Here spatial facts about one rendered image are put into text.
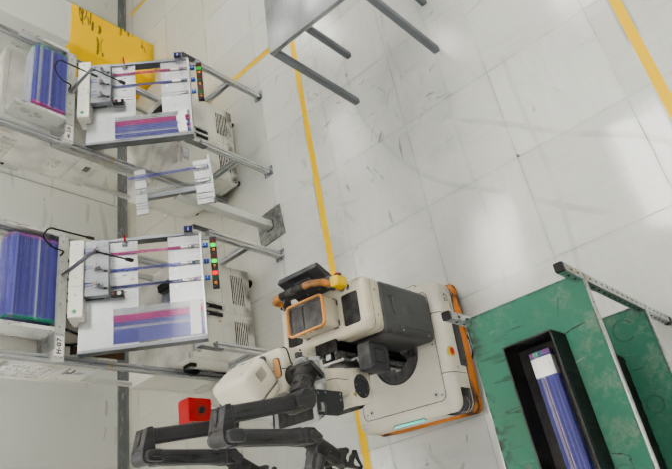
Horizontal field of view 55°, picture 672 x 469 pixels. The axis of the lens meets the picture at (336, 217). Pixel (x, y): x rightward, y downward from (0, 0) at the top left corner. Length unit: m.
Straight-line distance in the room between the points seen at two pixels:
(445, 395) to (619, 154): 1.41
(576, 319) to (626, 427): 0.34
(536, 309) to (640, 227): 1.09
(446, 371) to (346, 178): 1.63
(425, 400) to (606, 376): 1.29
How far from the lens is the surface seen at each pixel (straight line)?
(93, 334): 3.90
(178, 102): 4.67
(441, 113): 3.96
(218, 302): 4.36
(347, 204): 4.19
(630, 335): 2.76
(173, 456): 2.55
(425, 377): 3.24
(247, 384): 2.44
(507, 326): 2.28
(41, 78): 4.67
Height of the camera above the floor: 2.95
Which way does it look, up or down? 44 degrees down
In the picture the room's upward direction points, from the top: 68 degrees counter-clockwise
